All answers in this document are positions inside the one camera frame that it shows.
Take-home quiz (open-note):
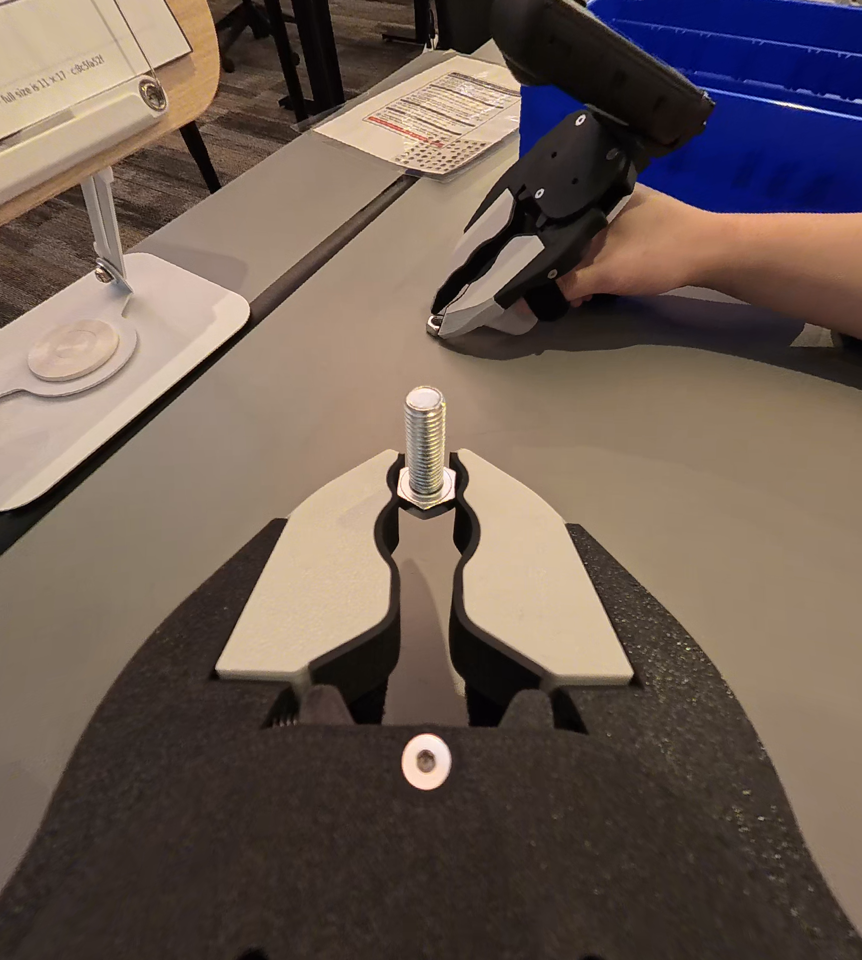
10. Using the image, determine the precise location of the silver hex bolt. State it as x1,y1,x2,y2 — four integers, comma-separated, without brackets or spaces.
397,384,456,520

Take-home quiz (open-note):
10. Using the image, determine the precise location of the black framed display easel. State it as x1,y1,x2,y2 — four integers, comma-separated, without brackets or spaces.
254,0,348,125

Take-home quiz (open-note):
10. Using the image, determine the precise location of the person's right hand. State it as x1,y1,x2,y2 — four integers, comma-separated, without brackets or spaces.
557,186,711,307

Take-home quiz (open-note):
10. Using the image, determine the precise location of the person's right forearm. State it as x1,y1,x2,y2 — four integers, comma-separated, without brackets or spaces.
701,206,862,355

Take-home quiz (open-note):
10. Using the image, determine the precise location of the laminated instruction sheet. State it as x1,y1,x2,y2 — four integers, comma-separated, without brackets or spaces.
313,71,523,181

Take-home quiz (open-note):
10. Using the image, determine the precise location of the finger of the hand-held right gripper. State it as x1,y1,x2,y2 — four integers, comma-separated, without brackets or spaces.
434,236,555,339
429,186,525,316

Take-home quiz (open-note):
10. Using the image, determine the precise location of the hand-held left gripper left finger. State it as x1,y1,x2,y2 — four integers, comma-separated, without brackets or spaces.
213,450,402,725

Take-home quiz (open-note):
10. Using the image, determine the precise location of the wood and white document stand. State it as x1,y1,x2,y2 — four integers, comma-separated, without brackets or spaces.
0,0,252,513

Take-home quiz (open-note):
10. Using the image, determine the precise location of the blue plastic bin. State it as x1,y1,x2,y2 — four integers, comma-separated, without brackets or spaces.
518,0,862,215

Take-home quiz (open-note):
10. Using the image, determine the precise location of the printed instruction poster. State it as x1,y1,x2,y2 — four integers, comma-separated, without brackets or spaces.
0,0,193,162

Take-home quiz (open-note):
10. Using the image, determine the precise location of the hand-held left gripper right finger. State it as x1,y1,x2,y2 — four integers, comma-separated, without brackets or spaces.
448,450,636,717

